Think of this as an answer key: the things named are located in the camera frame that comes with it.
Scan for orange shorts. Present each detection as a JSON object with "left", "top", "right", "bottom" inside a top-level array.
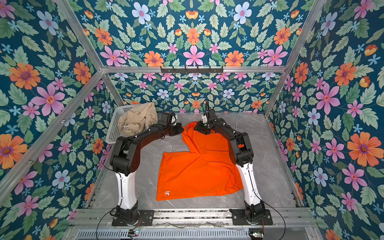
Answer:
[{"left": 156, "top": 122, "right": 243, "bottom": 201}]

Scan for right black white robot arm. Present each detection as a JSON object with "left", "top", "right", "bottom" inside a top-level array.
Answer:
[{"left": 194, "top": 102, "right": 266, "bottom": 225}]

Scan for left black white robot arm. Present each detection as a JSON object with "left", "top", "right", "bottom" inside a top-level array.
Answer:
[{"left": 110, "top": 113, "right": 184, "bottom": 227}]

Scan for beige shorts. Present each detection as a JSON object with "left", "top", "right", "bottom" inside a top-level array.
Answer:
[{"left": 118, "top": 103, "right": 158, "bottom": 136}]

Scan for white plastic laundry basket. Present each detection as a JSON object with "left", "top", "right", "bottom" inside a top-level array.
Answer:
[{"left": 105, "top": 105, "right": 139, "bottom": 145}]

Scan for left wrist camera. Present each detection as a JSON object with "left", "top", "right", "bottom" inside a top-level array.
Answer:
[{"left": 171, "top": 115, "right": 178, "bottom": 125}]

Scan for black hook rail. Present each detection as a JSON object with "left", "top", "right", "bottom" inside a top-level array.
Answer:
[{"left": 160, "top": 67, "right": 224, "bottom": 74}]

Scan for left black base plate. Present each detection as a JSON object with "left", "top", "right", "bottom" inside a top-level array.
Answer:
[{"left": 112, "top": 209, "right": 155, "bottom": 227}]

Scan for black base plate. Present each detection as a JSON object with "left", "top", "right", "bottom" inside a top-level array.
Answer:
[
  {"left": 230, "top": 209, "right": 273, "bottom": 226},
  {"left": 112, "top": 209, "right": 155, "bottom": 227}
]

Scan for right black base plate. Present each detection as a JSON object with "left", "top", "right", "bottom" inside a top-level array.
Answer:
[{"left": 230, "top": 209, "right": 273, "bottom": 226}]

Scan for white ventilated cable duct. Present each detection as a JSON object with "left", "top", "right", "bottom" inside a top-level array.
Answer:
[{"left": 75, "top": 229, "right": 251, "bottom": 240}]

